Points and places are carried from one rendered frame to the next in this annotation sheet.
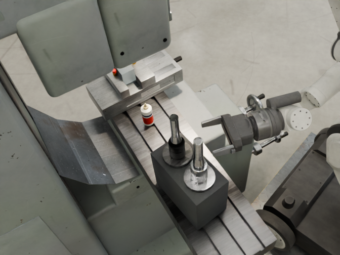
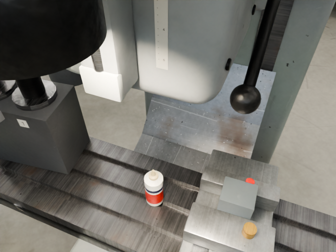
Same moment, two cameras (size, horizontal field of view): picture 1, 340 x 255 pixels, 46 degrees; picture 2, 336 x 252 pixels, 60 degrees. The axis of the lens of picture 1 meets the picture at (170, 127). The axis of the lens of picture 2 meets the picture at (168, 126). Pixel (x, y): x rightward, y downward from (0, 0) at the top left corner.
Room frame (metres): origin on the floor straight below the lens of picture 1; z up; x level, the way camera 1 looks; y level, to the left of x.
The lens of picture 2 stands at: (1.16, -0.14, 1.52)
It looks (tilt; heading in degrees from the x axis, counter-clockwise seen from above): 46 degrees down; 136
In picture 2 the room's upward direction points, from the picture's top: straight up
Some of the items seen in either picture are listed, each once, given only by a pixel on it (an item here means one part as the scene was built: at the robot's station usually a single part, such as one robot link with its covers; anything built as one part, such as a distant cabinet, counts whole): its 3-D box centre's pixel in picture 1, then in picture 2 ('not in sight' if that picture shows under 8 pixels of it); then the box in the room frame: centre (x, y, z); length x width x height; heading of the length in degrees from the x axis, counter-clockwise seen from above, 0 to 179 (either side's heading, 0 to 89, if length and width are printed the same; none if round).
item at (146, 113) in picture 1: (146, 113); (154, 185); (0.89, 0.08, 0.98); 0.04 x 0.04 x 0.11
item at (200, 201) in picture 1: (189, 180); (29, 121); (0.58, -0.04, 1.03); 0.22 x 0.12 x 0.20; 31
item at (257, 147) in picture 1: (269, 141); not in sight; (1.00, -0.46, 0.51); 0.22 x 0.06 x 0.06; 114
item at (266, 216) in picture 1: (271, 229); not in sight; (0.58, -0.36, 0.50); 0.20 x 0.05 x 0.20; 42
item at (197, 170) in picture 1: (199, 164); not in sight; (0.53, -0.06, 1.19); 0.05 x 0.05 x 0.01
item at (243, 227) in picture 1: (149, 123); (161, 213); (0.91, 0.08, 0.89); 1.24 x 0.23 x 0.08; 24
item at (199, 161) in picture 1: (198, 153); not in sight; (0.53, -0.06, 1.25); 0.03 x 0.03 x 0.11
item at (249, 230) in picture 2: not in sight; (249, 230); (1.10, 0.11, 1.05); 0.02 x 0.02 x 0.02
